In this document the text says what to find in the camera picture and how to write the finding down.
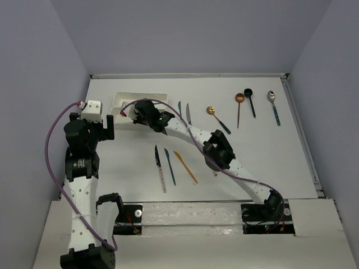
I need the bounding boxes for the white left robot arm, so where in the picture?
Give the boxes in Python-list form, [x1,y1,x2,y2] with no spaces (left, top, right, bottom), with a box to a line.
[60,113,124,268]

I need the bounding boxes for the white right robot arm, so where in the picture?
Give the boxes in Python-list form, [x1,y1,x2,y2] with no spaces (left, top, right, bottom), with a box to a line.
[125,98,283,220]

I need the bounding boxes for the white near tray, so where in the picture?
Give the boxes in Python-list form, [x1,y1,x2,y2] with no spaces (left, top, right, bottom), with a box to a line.
[110,107,135,130]

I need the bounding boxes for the blue plastic knife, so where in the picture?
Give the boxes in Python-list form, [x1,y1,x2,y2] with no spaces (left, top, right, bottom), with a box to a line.
[164,148,177,186]

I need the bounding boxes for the orange plastic knife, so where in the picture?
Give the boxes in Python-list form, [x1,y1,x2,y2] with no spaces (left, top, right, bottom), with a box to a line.
[173,151,198,184]

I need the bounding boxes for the copper spoon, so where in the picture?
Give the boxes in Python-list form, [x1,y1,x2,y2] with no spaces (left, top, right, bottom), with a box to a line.
[235,93,245,128]

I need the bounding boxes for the black spoon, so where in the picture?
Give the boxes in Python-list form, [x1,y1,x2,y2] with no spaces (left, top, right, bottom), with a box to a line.
[243,88,256,118]

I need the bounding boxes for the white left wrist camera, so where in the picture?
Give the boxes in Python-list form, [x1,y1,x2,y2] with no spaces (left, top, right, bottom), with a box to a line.
[80,100,103,123]

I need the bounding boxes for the steel knife green handle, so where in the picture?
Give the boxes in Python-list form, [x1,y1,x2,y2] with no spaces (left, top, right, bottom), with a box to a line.
[186,103,192,125]

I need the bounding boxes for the steel knife pink handle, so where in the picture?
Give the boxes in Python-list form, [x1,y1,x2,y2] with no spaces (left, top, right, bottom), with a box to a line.
[154,145,167,193]

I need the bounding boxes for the gold spoon green handle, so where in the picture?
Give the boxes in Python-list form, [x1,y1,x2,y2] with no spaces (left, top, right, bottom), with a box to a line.
[206,106,231,135]

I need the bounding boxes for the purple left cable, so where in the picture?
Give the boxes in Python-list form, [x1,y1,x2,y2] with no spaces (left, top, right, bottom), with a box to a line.
[45,101,118,252]

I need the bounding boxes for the purple cable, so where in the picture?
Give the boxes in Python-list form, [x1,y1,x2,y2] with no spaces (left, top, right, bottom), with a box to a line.
[45,101,118,252]
[119,98,286,228]

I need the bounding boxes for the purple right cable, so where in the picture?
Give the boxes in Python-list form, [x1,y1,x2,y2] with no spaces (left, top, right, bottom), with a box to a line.
[119,98,286,228]

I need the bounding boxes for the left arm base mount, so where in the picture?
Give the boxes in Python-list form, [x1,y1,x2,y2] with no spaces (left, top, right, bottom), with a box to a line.
[113,203,143,235]

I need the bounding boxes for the silver spoon teal handle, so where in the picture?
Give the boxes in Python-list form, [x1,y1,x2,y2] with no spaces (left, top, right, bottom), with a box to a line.
[267,91,281,126]

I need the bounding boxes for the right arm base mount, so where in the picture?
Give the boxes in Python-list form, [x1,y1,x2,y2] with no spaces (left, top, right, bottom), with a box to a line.
[241,201,295,235]

